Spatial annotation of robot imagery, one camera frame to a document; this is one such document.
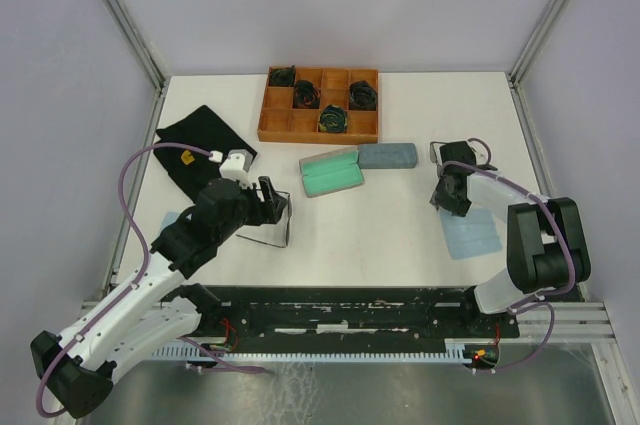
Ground blue glasses case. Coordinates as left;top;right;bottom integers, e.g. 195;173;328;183
358;143;418;170

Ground right electronics board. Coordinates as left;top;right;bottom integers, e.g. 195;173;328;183
472;345;500;367

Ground red wires left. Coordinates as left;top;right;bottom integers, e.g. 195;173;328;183
219;317;241;351

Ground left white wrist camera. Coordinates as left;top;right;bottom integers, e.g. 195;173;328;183
219;149;253;183

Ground grey glasses case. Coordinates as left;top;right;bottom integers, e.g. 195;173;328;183
299;146;365;198

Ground thin-frame glasses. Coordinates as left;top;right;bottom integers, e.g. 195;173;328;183
429;137;496;171
235;191;293;249

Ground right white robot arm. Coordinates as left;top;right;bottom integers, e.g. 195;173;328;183
429;138;592;336

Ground right aluminium frame post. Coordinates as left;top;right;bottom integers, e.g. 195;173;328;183
508;0;571;88

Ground thin-frame glasses right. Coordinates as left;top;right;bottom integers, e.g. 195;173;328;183
429;137;496;171

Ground white slotted cable duct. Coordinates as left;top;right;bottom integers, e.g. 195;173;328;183
149;337;476;361

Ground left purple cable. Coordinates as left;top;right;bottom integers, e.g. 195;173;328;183
37;143;224;419

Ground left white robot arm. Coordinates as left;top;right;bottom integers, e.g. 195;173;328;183
30;176;291;419

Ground black cloth pouch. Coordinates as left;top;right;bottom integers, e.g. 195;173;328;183
153;105;258;202

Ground left aluminium frame post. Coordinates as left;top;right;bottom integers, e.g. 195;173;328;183
103;0;166;89

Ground aluminium frame post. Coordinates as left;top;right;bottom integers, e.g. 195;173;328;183
103;0;166;89
508;0;571;88

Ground blue cleaning cloth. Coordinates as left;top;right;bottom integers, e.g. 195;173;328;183
156;212;184;243
439;208;502;260

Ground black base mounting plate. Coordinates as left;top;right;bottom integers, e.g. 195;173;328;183
164;285;521;346

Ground wooden compartment tray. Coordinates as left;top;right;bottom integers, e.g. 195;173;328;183
257;65;381;145

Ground thin-frame glasses left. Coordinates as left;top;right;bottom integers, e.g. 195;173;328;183
235;191;293;249

